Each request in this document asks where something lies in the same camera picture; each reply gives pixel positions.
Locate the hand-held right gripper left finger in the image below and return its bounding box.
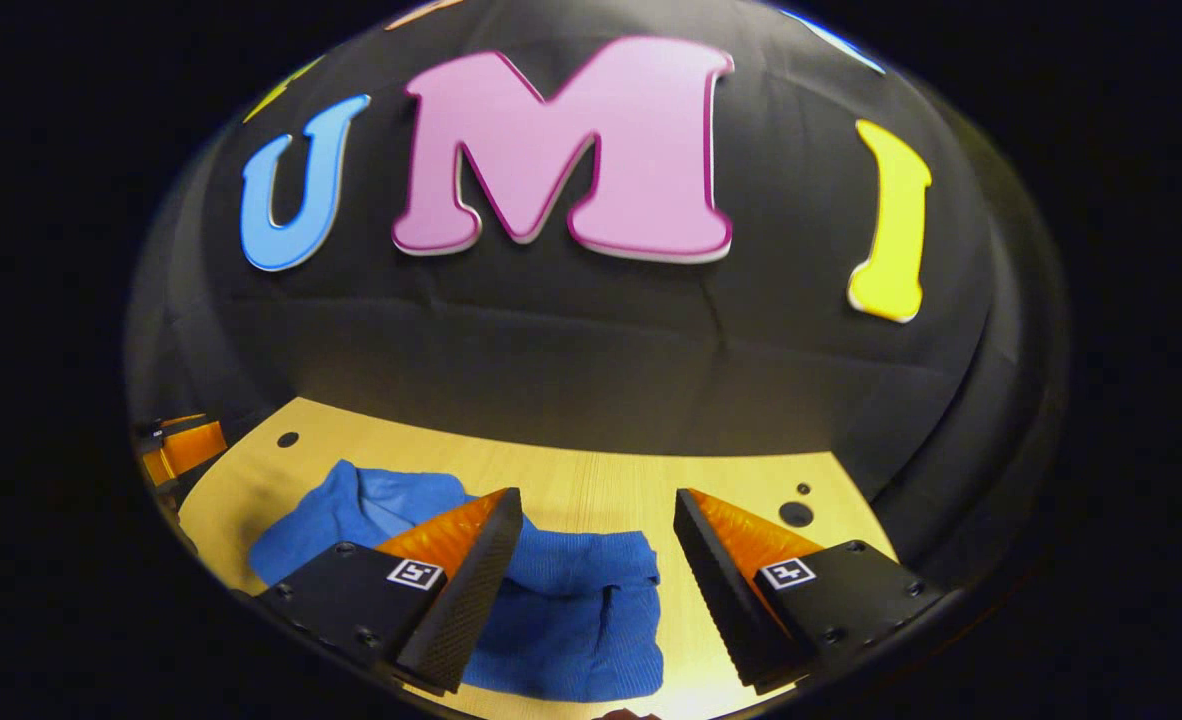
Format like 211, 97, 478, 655
256, 487, 525, 696

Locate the blue shirt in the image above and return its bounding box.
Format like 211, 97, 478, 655
248, 458, 665, 703

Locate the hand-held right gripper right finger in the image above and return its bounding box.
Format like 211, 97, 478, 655
673, 488, 947, 696

